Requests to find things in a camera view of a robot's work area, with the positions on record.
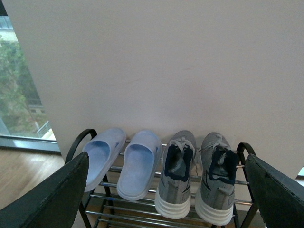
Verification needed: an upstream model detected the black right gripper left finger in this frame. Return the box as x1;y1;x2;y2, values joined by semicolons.
0;152;89;228

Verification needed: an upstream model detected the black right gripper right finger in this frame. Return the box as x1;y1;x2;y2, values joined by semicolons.
245;154;304;228

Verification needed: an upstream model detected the grey knit sneaker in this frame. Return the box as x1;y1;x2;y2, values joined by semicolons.
154;130;197;219
195;132;238;226

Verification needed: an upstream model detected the white slide slipper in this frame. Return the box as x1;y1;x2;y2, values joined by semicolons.
83;128;126;192
117;130;162;201

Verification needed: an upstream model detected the black metal shoe rack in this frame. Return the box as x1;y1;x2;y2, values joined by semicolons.
65;129;258;228

